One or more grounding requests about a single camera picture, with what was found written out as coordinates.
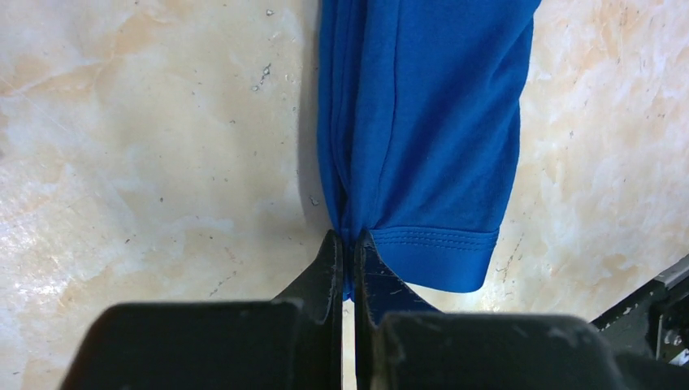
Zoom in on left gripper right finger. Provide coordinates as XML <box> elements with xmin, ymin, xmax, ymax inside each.
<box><xmin>353</xmin><ymin>232</ymin><xmax>625</xmax><ymax>389</ymax></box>

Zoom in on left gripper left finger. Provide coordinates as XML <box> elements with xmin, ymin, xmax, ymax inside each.
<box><xmin>62</xmin><ymin>232</ymin><xmax>344</xmax><ymax>389</ymax></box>

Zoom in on royal blue underwear white trim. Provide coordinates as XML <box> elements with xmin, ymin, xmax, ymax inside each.
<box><xmin>317</xmin><ymin>1</ymin><xmax>539</xmax><ymax>293</ymax></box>

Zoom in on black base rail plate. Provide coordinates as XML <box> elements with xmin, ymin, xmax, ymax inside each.
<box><xmin>592</xmin><ymin>257</ymin><xmax>688</xmax><ymax>389</ymax></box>

